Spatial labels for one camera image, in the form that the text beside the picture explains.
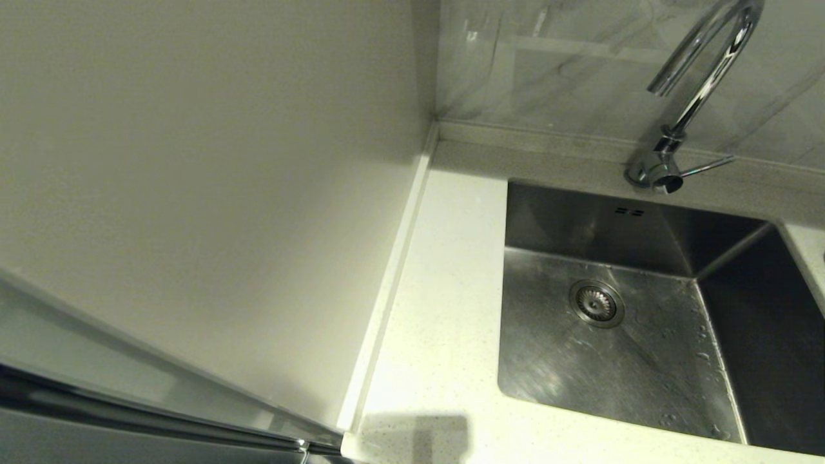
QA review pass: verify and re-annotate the chrome gooseneck faucet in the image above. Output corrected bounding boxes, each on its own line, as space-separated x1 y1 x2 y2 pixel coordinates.
624 0 765 195

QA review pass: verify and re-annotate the stainless steel sink basin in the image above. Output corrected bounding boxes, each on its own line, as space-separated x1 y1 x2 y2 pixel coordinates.
498 180 825 457

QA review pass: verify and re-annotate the white countertop edge strip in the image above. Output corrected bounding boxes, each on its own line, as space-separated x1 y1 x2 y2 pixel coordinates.
336 122 440 434

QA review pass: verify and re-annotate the round metal drain strainer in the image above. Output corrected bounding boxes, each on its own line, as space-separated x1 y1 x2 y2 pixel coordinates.
568 279 626 329

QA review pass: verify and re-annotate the white cabinet side panel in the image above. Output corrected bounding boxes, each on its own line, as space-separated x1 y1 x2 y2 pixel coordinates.
0 0 440 431

